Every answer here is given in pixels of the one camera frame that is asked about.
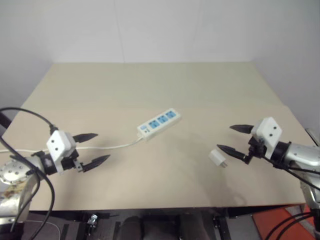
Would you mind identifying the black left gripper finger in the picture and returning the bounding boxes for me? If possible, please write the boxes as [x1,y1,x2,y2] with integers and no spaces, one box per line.
[81,154,111,174]
[72,133,99,145]

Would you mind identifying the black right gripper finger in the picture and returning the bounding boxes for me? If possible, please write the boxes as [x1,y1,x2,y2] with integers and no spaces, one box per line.
[216,144,246,162]
[229,124,255,135]

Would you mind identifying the silver metal clamp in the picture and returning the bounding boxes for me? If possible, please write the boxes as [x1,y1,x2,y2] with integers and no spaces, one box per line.
[87,213,98,229]

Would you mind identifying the thin white cable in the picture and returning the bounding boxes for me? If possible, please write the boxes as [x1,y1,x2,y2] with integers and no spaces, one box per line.
[24,219,62,240]

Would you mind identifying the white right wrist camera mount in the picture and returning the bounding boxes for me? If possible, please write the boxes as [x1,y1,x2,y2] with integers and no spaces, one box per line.
[250,116,284,160]

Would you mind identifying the white power strip cord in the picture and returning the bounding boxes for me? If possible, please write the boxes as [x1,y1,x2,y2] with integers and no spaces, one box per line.
[0,134,144,154]

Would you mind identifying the dark rounded shape under table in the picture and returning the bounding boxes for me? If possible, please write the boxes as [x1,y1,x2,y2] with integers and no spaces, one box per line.
[116,213,210,240]

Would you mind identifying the white power strip blue sockets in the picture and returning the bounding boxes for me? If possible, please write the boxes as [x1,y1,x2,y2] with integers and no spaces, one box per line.
[136,107,182,142]

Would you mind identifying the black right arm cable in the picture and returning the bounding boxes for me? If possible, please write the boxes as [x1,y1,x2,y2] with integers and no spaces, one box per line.
[259,141,320,240]

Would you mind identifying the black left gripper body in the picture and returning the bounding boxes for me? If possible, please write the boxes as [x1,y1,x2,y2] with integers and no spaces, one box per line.
[60,149,84,174]

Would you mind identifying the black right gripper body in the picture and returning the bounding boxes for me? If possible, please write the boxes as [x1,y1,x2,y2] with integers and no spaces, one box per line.
[242,136,268,165]

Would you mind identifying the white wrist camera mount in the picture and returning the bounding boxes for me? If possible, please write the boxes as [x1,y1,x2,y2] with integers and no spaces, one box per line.
[250,116,284,160]
[46,130,77,174]

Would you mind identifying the white plug adapter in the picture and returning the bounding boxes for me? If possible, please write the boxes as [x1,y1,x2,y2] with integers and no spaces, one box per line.
[208,148,229,169]

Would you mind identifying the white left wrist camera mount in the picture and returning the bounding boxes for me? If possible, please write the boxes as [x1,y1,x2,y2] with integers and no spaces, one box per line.
[46,130,77,174]

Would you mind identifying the red mat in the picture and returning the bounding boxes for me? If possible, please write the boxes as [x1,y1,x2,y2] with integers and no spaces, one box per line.
[251,204,320,240]

